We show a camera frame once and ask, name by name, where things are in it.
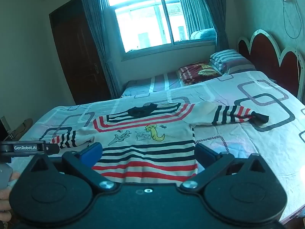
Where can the blue curtain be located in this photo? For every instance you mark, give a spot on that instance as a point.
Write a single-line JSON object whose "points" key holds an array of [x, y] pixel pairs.
{"points": [[214, 4], [95, 28]]}

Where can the person's left hand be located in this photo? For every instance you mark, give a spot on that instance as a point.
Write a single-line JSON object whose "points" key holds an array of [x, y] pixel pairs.
{"points": [[4, 195]]}

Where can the patterned white bed sheet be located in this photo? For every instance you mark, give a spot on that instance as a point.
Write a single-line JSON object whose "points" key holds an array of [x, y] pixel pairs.
{"points": [[238, 136]]}

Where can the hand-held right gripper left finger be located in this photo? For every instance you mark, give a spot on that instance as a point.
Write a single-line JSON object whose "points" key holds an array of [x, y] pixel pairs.
{"points": [[91, 151]]}

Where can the black garment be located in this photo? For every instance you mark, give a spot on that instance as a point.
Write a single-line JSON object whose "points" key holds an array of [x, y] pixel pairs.
{"points": [[147, 152]]}

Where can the red scalloped headboard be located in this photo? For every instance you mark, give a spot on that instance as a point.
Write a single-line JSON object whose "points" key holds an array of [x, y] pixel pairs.
{"points": [[262, 50]]}

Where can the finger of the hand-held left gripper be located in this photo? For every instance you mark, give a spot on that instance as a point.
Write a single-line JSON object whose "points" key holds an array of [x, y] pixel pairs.
{"points": [[53, 148]]}

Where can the striped pillow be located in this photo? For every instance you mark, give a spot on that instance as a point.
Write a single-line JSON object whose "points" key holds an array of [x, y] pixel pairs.
{"points": [[228, 59]]}

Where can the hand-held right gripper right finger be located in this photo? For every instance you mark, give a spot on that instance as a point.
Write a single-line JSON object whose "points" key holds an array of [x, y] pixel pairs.
{"points": [[205, 156]]}

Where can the window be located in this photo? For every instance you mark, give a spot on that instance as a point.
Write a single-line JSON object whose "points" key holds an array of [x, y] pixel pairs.
{"points": [[143, 23]]}

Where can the striped bed sheet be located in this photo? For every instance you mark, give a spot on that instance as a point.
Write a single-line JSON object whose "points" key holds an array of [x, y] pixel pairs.
{"points": [[152, 83]]}

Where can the brown slipper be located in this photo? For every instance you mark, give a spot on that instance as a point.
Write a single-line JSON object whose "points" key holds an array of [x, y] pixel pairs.
{"points": [[23, 126]]}

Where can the dark wooden door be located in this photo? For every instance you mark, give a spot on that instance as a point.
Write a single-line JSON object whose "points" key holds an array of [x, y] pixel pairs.
{"points": [[78, 59]]}

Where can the blue bundle on window sill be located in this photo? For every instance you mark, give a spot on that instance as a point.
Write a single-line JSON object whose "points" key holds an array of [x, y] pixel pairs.
{"points": [[202, 33]]}

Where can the red floral pillow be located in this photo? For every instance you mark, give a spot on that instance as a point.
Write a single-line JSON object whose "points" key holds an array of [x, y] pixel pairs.
{"points": [[197, 72]]}

